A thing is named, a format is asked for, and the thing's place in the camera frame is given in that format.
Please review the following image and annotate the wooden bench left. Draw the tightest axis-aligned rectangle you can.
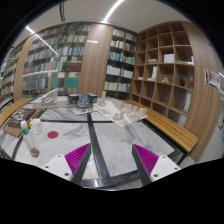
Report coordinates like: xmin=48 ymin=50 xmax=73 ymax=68
xmin=0 ymin=98 xmax=32 ymax=128

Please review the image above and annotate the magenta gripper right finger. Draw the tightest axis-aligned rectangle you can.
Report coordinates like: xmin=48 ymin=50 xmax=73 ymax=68
xmin=132 ymin=144 xmax=180 ymax=185

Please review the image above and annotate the dark grey building model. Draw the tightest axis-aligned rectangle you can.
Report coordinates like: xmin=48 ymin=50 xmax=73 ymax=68
xmin=68 ymin=93 xmax=97 ymax=115

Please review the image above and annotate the brown wooden model board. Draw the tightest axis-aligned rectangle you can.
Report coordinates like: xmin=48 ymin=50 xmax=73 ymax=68
xmin=3 ymin=108 xmax=41 ymax=138

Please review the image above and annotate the white city architectural model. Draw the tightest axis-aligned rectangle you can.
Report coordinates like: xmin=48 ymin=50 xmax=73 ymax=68
xmin=94 ymin=98 xmax=147 ymax=127

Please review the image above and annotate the wooden bench right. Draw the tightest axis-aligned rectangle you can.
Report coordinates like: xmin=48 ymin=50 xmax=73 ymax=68
xmin=124 ymin=100 xmax=199 ymax=165

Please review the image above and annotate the bookshelf with books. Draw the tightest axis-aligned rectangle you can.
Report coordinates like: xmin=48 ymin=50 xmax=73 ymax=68
xmin=22 ymin=22 xmax=91 ymax=96
xmin=104 ymin=27 xmax=137 ymax=99

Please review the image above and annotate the bookshelf with books left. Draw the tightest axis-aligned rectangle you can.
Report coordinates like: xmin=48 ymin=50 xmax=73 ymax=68
xmin=22 ymin=22 xmax=91 ymax=96

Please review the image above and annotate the white ramp architectural model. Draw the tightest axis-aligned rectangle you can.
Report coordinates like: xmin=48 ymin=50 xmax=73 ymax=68
xmin=31 ymin=88 xmax=68 ymax=109

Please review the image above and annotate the white plastic cup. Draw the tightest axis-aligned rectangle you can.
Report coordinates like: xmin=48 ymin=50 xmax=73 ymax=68
xmin=30 ymin=118 xmax=42 ymax=135

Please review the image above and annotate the bookshelf with books centre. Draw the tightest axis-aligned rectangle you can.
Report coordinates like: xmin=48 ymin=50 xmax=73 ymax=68
xmin=104 ymin=27 xmax=137 ymax=99

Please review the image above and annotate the clear bottle green label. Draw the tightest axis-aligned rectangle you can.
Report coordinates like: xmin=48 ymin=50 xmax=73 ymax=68
xmin=20 ymin=120 xmax=39 ymax=157

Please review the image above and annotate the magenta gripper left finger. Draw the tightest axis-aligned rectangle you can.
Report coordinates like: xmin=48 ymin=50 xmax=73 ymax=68
xmin=43 ymin=143 xmax=91 ymax=185

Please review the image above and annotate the red round coaster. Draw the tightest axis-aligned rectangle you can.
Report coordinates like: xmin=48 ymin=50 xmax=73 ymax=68
xmin=47 ymin=131 xmax=59 ymax=139

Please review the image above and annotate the wall poster right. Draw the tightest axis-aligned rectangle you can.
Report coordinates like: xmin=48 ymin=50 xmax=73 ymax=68
xmin=205 ymin=69 xmax=221 ymax=91

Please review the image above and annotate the wooden cubby shelf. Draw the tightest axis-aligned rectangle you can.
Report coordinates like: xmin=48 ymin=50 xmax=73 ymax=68
xmin=129 ymin=21 xmax=221 ymax=160

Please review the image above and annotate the wooden bench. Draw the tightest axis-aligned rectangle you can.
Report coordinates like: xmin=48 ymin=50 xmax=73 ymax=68
xmin=0 ymin=98 xmax=32 ymax=128
xmin=124 ymin=100 xmax=199 ymax=165

